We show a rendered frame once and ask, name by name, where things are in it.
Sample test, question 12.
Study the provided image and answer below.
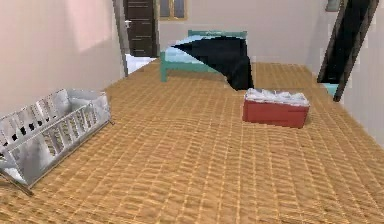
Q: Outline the teal framed bed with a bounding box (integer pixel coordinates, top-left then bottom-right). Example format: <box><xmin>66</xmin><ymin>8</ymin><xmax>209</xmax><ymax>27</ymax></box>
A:
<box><xmin>159</xmin><ymin>29</ymin><xmax>249</xmax><ymax>83</ymax></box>

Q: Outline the black blanket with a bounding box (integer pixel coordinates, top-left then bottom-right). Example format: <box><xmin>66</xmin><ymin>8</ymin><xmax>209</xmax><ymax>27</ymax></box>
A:
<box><xmin>171</xmin><ymin>36</ymin><xmax>255</xmax><ymax>92</ymax></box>

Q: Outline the red box with white top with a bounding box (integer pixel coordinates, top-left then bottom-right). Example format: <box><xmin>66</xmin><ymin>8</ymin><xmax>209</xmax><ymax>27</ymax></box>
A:
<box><xmin>242</xmin><ymin>87</ymin><xmax>311</xmax><ymax>130</ymax></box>

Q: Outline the dark brown room door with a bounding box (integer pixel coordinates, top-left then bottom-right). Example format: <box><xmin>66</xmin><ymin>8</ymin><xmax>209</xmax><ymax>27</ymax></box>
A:
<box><xmin>123</xmin><ymin>0</ymin><xmax>159</xmax><ymax>58</ymax></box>

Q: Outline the yellow framed window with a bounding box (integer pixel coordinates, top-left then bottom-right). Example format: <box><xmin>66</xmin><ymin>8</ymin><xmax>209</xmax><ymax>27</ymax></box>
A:
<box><xmin>158</xmin><ymin>0</ymin><xmax>188</xmax><ymax>22</ymax></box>

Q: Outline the grey slatted crib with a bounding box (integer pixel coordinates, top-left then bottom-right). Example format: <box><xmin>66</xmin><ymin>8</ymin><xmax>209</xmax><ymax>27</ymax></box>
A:
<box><xmin>0</xmin><ymin>87</ymin><xmax>115</xmax><ymax>197</ymax></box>

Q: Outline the grey framed picture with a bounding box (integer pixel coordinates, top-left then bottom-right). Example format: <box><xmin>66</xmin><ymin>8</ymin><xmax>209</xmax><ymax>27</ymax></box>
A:
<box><xmin>325</xmin><ymin>0</ymin><xmax>342</xmax><ymax>13</ymax></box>

